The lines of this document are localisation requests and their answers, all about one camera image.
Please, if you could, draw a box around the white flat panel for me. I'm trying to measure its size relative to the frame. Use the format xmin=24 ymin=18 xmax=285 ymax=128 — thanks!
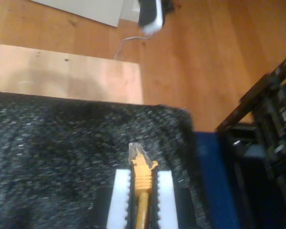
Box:
xmin=35 ymin=0 xmax=143 ymax=27

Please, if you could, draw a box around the black rack frame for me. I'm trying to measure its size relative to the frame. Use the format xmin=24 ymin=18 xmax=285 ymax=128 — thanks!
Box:
xmin=215 ymin=49 xmax=286 ymax=134

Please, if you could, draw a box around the black rack server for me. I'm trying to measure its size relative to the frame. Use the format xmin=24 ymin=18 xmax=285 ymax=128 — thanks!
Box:
xmin=252 ymin=78 xmax=286 ymax=182

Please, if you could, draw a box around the black white power adapter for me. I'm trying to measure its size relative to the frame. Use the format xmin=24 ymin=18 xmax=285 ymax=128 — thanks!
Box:
xmin=137 ymin=0 xmax=175 ymax=37

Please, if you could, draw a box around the blue base box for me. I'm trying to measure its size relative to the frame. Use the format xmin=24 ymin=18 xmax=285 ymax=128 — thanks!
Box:
xmin=193 ymin=131 xmax=241 ymax=229

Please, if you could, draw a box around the yellow network cable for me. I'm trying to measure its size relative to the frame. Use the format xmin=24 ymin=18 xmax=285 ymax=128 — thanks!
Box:
xmin=128 ymin=142 xmax=159 ymax=229

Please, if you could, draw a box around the white floor cable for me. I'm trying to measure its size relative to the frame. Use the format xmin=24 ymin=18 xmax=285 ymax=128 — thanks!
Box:
xmin=113 ymin=35 xmax=151 ymax=61

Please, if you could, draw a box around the black bubble-wrap mat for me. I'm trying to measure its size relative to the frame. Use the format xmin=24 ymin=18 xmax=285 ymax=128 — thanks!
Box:
xmin=0 ymin=92 xmax=213 ymax=229

